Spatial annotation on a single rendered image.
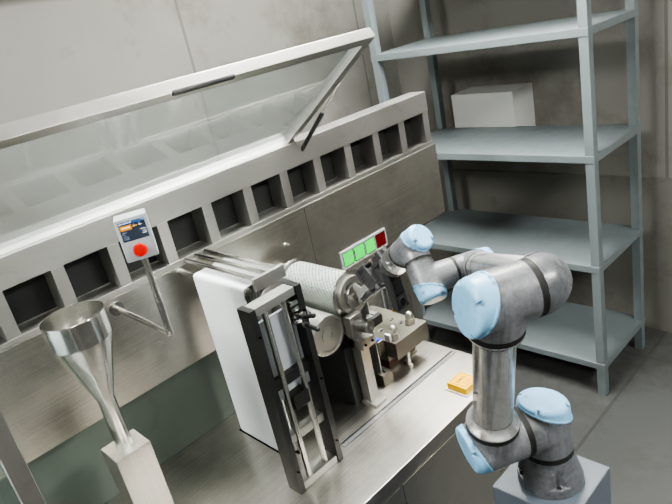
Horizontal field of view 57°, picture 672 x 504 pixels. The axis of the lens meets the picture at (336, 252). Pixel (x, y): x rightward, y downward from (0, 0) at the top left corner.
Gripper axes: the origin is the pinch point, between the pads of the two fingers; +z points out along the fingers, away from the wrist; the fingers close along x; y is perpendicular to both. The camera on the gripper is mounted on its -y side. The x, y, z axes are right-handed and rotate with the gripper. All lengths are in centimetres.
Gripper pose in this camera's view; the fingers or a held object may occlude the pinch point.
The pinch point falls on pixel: (364, 301)
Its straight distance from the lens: 180.7
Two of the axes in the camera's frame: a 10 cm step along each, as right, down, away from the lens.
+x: -6.9, 3.9, -6.1
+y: -6.0, -7.8, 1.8
